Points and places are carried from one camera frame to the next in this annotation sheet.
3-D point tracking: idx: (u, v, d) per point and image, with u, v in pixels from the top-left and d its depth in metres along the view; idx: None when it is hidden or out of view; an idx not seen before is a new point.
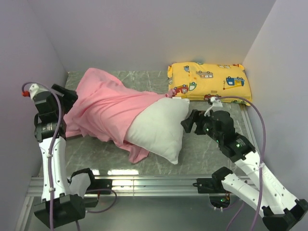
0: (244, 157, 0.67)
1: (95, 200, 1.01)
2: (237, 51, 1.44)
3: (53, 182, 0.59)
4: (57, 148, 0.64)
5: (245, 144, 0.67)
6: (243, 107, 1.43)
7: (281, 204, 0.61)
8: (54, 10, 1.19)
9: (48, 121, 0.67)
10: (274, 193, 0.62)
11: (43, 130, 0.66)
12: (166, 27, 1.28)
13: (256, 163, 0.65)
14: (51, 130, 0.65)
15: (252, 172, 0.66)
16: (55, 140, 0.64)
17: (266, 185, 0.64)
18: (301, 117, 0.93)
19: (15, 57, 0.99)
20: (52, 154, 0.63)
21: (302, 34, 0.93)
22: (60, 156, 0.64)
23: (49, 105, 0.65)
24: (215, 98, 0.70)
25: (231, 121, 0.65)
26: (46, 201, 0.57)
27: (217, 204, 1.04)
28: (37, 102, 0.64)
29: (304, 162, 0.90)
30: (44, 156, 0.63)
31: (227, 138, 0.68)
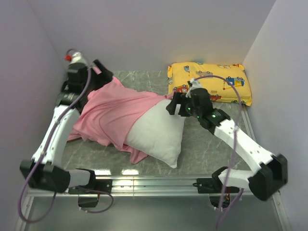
0: (220, 124, 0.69)
1: (96, 200, 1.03)
2: (237, 51, 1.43)
3: (46, 147, 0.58)
4: (67, 118, 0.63)
5: (221, 115, 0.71)
6: (243, 107, 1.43)
7: (256, 159, 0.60)
8: (54, 10, 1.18)
9: (73, 91, 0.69)
10: (250, 150, 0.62)
11: (63, 97, 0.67)
12: (166, 27, 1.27)
13: (231, 127, 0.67)
14: (70, 100, 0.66)
15: (228, 135, 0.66)
16: (68, 109, 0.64)
17: (241, 145, 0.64)
18: (301, 118, 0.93)
19: (15, 57, 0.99)
20: (60, 122, 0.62)
21: (301, 35, 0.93)
22: (65, 127, 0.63)
23: (79, 77, 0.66)
24: (194, 80, 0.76)
25: (206, 95, 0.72)
26: (33, 161, 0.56)
27: (217, 204, 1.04)
28: (70, 70, 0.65)
29: (304, 162, 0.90)
30: (53, 120, 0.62)
31: (205, 111, 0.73)
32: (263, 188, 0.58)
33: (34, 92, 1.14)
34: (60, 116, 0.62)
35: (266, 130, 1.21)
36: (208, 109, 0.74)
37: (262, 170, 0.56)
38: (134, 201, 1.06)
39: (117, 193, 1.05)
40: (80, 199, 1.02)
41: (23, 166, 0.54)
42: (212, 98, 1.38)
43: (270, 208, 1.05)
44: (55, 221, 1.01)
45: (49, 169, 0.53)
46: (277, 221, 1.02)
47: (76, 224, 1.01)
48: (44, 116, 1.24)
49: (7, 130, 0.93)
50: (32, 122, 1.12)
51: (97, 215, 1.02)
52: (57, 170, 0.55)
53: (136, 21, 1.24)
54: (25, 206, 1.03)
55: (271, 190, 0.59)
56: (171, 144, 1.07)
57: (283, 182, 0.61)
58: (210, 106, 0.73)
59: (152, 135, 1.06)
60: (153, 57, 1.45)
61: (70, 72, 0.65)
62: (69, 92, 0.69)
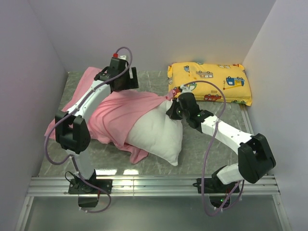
0: (204, 120, 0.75)
1: (96, 200, 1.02)
2: (237, 51, 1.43)
3: (81, 105, 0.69)
4: (101, 89, 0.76)
5: (205, 114, 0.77)
6: (243, 107, 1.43)
7: (237, 140, 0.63)
8: (54, 10, 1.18)
9: (109, 74, 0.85)
10: (230, 135, 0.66)
11: (102, 76, 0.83)
12: (167, 27, 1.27)
13: (214, 121, 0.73)
14: (105, 78, 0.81)
15: (211, 128, 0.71)
16: (103, 83, 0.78)
17: (223, 132, 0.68)
18: (301, 118, 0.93)
19: (14, 57, 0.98)
20: (95, 91, 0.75)
21: (301, 35, 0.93)
22: (98, 96, 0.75)
23: (119, 66, 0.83)
24: (183, 86, 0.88)
25: (192, 97, 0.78)
26: (67, 113, 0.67)
27: (217, 204, 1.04)
28: (114, 58, 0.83)
29: (304, 163, 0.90)
30: (90, 88, 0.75)
31: (192, 113, 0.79)
32: (248, 167, 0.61)
33: (34, 92, 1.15)
34: (96, 86, 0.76)
35: (266, 130, 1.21)
36: (194, 111, 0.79)
37: (241, 147, 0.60)
38: (134, 201, 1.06)
39: (118, 193, 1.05)
40: (80, 199, 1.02)
41: (58, 115, 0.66)
42: (212, 98, 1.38)
43: (270, 208, 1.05)
44: (55, 221, 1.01)
45: (78, 121, 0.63)
46: (277, 221, 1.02)
47: (76, 224, 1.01)
48: (44, 116, 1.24)
49: (7, 130, 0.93)
50: (32, 122, 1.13)
51: (97, 215, 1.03)
52: (84, 125, 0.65)
53: (136, 21, 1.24)
54: (25, 206, 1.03)
55: (259, 169, 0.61)
56: (172, 143, 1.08)
57: (269, 160, 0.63)
58: (197, 107, 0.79)
59: (153, 133, 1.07)
60: (153, 57, 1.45)
61: (113, 59, 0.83)
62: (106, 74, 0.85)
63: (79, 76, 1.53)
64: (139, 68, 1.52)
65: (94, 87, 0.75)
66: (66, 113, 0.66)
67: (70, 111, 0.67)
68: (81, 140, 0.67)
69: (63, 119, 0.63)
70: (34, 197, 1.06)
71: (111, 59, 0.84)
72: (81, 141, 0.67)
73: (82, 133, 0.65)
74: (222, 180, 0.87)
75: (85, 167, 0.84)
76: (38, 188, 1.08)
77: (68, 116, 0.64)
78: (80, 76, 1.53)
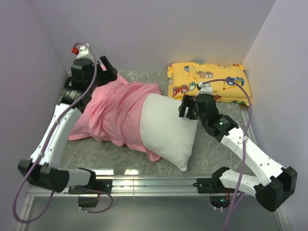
0: (228, 133, 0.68)
1: (96, 200, 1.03)
2: (237, 51, 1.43)
3: (44, 148, 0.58)
4: (67, 118, 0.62)
5: (228, 122, 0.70)
6: (243, 107, 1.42)
7: (267, 172, 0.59)
8: (54, 10, 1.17)
9: (76, 90, 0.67)
10: (260, 163, 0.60)
11: (66, 95, 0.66)
12: (166, 26, 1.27)
13: (240, 137, 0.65)
14: (72, 98, 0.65)
15: (237, 146, 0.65)
16: (69, 109, 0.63)
17: (251, 156, 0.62)
18: (301, 118, 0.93)
19: (15, 58, 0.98)
20: (60, 121, 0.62)
21: (302, 34, 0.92)
22: (65, 127, 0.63)
23: (83, 73, 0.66)
24: (202, 84, 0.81)
25: (211, 100, 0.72)
26: (31, 162, 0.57)
27: (217, 204, 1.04)
28: (74, 65, 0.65)
29: (303, 163, 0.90)
30: (53, 118, 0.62)
31: (211, 118, 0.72)
32: (271, 200, 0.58)
33: (34, 92, 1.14)
34: (60, 116, 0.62)
35: (266, 130, 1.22)
36: (213, 116, 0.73)
37: (273, 184, 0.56)
38: (134, 201, 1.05)
39: (117, 193, 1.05)
40: (80, 199, 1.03)
41: (21, 166, 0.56)
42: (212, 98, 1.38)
43: None
44: (56, 221, 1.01)
45: (46, 172, 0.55)
46: (277, 221, 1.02)
47: (76, 224, 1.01)
48: (44, 116, 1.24)
49: (7, 131, 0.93)
50: (32, 122, 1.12)
51: (97, 215, 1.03)
52: (53, 172, 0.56)
53: (136, 22, 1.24)
54: (25, 206, 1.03)
55: (278, 199, 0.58)
56: (181, 147, 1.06)
57: (291, 192, 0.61)
58: (215, 112, 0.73)
59: (162, 135, 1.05)
60: (153, 57, 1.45)
61: (74, 68, 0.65)
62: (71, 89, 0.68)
63: None
64: (139, 68, 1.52)
65: (57, 118, 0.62)
66: (30, 163, 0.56)
67: (35, 160, 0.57)
68: (57, 183, 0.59)
69: (29, 173, 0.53)
70: (34, 197, 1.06)
71: (71, 68, 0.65)
72: (57, 185, 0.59)
73: (54, 181, 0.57)
74: (228, 183, 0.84)
75: (80, 178, 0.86)
76: (38, 188, 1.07)
77: (34, 165, 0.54)
78: None
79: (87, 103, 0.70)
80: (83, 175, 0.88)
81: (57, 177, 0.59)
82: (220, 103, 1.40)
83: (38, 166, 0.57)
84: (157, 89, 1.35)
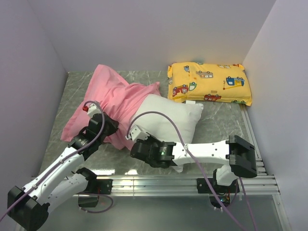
0: (173, 156, 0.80)
1: (96, 200, 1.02)
2: (237, 51, 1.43)
3: (39, 182, 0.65)
4: (70, 160, 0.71)
5: (168, 148, 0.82)
6: (243, 107, 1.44)
7: (220, 155, 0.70)
8: (53, 10, 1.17)
9: (87, 139, 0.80)
10: (211, 154, 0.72)
11: (78, 140, 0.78)
12: (166, 26, 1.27)
13: (183, 149, 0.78)
14: (82, 145, 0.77)
15: (187, 157, 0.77)
16: (74, 153, 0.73)
17: (201, 156, 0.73)
18: (300, 118, 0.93)
19: (13, 57, 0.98)
20: (64, 162, 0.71)
21: (302, 34, 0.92)
22: (65, 169, 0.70)
23: (97, 127, 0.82)
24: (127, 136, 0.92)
25: (141, 145, 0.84)
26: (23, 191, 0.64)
27: (217, 204, 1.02)
28: (93, 120, 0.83)
29: (303, 163, 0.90)
30: (59, 158, 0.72)
31: (155, 156, 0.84)
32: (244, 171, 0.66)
33: (34, 92, 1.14)
34: (65, 157, 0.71)
35: (266, 130, 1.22)
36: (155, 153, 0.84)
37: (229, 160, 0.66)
38: (134, 201, 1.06)
39: (117, 193, 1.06)
40: (80, 199, 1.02)
41: (12, 193, 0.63)
42: (212, 98, 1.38)
43: (268, 207, 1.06)
44: (55, 221, 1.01)
45: (31, 205, 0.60)
46: (277, 221, 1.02)
47: (76, 224, 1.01)
48: (44, 116, 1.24)
49: (7, 131, 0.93)
50: (32, 122, 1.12)
51: (97, 215, 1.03)
52: (37, 210, 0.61)
53: (136, 21, 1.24)
54: None
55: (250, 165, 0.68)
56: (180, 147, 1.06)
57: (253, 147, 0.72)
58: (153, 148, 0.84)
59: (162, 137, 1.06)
60: (153, 57, 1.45)
61: (92, 121, 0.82)
62: (83, 137, 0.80)
63: (79, 76, 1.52)
64: (139, 68, 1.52)
65: (62, 159, 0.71)
66: (20, 193, 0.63)
67: (27, 190, 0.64)
68: (34, 220, 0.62)
69: (17, 203, 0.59)
70: None
71: (90, 121, 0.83)
72: (32, 223, 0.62)
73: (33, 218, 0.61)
74: (221, 181, 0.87)
75: (76, 188, 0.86)
76: None
77: (24, 196, 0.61)
78: (80, 75, 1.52)
79: (92, 151, 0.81)
80: (77, 188, 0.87)
81: (38, 216, 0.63)
82: (220, 103, 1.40)
83: (27, 198, 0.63)
84: (157, 89, 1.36)
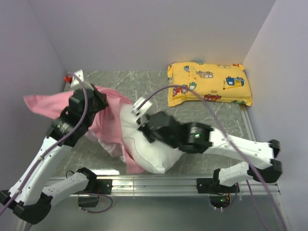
0: (211, 142, 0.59)
1: (96, 200, 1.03)
2: (237, 51, 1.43)
3: (22, 186, 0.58)
4: (51, 155, 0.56)
5: (202, 130, 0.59)
6: (243, 107, 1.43)
7: (265, 159, 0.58)
8: (53, 10, 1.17)
9: (70, 122, 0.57)
10: (254, 154, 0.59)
11: (57, 126, 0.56)
12: (166, 26, 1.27)
13: (223, 139, 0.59)
14: (62, 133, 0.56)
15: (226, 149, 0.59)
16: (55, 146, 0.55)
17: (246, 152, 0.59)
18: (301, 118, 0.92)
19: (14, 57, 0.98)
20: (43, 160, 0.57)
21: (302, 34, 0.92)
22: (46, 167, 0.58)
23: (80, 107, 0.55)
24: (135, 109, 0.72)
25: (169, 119, 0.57)
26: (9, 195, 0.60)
27: (217, 204, 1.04)
28: (73, 97, 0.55)
29: (304, 163, 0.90)
30: (37, 153, 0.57)
31: (182, 136, 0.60)
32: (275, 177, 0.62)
33: (34, 92, 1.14)
34: (44, 153, 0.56)
35: (266, 130, 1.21)
36: (183, 133, 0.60)
37: (275, 166, 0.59)
38: (134, 201, 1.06)
39: (118, 193, 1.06)
40: (80, 199, 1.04)
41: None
42: (212, 98, 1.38)
43: (269, 208, 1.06)
44: (55, 221, 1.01)
45: (19, 211, 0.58)
46: (277, 221, 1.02)
47: (76, 224, 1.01)
48: (44, 116, 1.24)
49: (7, 131, 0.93)
50: (32, 122, 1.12)
51: (97, 215, 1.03)
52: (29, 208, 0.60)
53: (136, 22, 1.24)
54: None
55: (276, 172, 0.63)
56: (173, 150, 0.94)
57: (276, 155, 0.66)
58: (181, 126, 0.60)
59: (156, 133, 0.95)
60: (153, 57, 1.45)
61: (72, 100, 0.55)
62: (66, 120, 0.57)
63: None
64: (139, 68, 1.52)
65: (41, 154, 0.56)
66: (6, 198, 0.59)
67: (12, 195, 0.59)
68: (35, 213, 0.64)
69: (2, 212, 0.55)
70: None
71: (69, 99, 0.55)
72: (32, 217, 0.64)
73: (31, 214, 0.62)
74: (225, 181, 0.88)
75: (75, 186, 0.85)
76: None
77: (9, 202, 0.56)
78: None
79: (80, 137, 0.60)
80: (76, 186, 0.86)
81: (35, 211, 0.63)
82: (220, 103, 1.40)
83: (14, 201, 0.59)
84: None
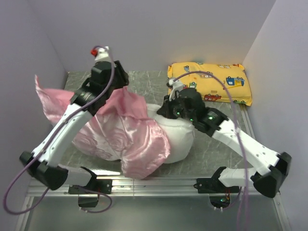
0: (219, 127, 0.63)
1: (96, 200, 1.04)
2: (237, 51, 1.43)
3: (48, 145, 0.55)
4: (75, 119, 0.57)
5: (218, 116, 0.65)
6: (243, 107, 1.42)
7: (264, 162, 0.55)
8: (53, 11, 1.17)
9: (92, 92, 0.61)
10: (256, 154, 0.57)
11: (80, 95, 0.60)
12: (165, 26, 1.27)
13: (232, 130, 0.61)
14: (85, 100, 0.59)
15: (230, 139, 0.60)
16: (79, 111, 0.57)
17: (247, 148, 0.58)
18: (301, 118, 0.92)
19: (14, 58, 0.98)
20: (68, 121, 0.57)
21: (301, 34, 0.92)
22: (72, 129, 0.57)
23: (102, 77, 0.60)
24: (172, 81, 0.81)
25: (197, 95, 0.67)
26: (32, 156, 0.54)
27: (217, 204, 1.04)
28: (96, 68, 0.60)
29: (303, 163, 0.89)
30: (62, 118, 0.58)
31: (198, 113, 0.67)
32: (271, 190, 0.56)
33: (34, 92, 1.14)
34: (69, 116, 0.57)
35: (266, 130, 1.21)
36: (201, 110, 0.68)
37: (273, 173, 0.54)
38: (134, 201, 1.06)
39: (118, 193, 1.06)
40: (80, 199, 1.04)
41: (22, 159, 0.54)
42: (212, 98, 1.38)
43: (269, 207, 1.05)
44: (55, 221, 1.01)
45: (43, 170, 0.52)
46: (277, 221, 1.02)
47: (76, 224, 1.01)
48: (44, 116, 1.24)
49: (7, 131, 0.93)
50: (32, 122, 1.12)
51: (97, 215, 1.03)
52: (52, 170, 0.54)
53: (136, 22, 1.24)
54: (25, 206, 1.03)
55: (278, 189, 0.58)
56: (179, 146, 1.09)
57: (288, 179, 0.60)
58: (203, 107, 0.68)
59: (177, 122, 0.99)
60: (153, 57, 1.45)
61: (94, 70, 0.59)
62: (87, 90, 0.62)
63: (79, 76, 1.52)
64: (139, 68, 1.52)
65: (65, 118, 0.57)
66: (31, 158, 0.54)
67: (36, 155, 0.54)
68: (55, 179, 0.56)
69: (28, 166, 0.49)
70: (34, 197, 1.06)
71: (91, 69, 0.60)
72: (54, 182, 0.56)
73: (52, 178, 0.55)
74: (226, 181, 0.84)
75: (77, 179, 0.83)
76: (38, 188, 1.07)
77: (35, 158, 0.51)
78: (80, 75, 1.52)
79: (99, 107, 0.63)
80: (79, 178, 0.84)
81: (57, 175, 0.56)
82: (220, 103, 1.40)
83: (37, 162, 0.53)
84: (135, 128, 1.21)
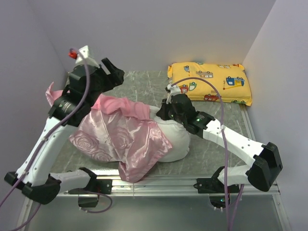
0: (206, 126, 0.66)
1: (96, 200, 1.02)
2: (237, 51, 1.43)
3: (30, 167, 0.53)
4: (56, 135, 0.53)
5: (205, 117, 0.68)
6: (243, 107, 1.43)
7: (249, 153, 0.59)
8: (53, 11, 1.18)
9: (73, 100, 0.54)
10: (241, 146, 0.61)
11: (58, 106, 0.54)
12: (165, 27, 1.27)
13: (218, 127, 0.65)
14: (64, 112, 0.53)
15: (217, 135, 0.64)
16: (58, 126, 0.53)
17: (233, 142, 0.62)
18: (300, 119, 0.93)
19: (14, 58, 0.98)
20: (48, 139, 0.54)
21: (301, 35, 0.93)
22: (53, 146, 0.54)
23: (82, 84, 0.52)
24: (171, 86, 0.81)
25: (187, 100, 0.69)
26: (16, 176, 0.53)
27: (217, 204, 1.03)
28: (72, 74, 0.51)
29: (303, 163, 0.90)
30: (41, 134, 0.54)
31: (189, 116, 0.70)
32: (260, 179, 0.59)
33: (34, 92, 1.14)
34: (48, 133, 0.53)
35: (266, 130, 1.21)
36: (192, 114, 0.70)
37: (258, 162, 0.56)
38: (134, 201, 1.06)
39: (118, 193, 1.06)
40: (80, 199, 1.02)
41: (6, 180, 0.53)
42: (212, 98, 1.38)
43: (269, 207, 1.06)
44: (55, 221, 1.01)
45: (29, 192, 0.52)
46: (277, 221, 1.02)
47: (76, 224, 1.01)
48: (44, 116, 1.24)
49: (8, 131, 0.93)
50: (32, 122, 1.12)
51: (97, 215, 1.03)
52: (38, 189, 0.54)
53: (136, 22, 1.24)
54: (25, 206, 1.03)
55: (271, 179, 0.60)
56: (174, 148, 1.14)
57: (280, 168, 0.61)
58: (193, 110, 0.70)
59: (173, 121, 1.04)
60: (153, 57, 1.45)
61: (72, 77, 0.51)
62: (67, 99, 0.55)
63: None
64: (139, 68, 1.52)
65: (44, 135, 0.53)
66: (14, 179, 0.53)
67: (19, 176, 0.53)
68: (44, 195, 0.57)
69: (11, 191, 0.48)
70: None
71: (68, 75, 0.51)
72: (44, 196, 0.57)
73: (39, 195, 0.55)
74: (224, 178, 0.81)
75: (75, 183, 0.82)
76: None
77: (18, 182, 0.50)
78: None
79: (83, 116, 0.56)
80: (75, 182, 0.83)
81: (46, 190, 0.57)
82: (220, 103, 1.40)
83: (21, 184, 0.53)
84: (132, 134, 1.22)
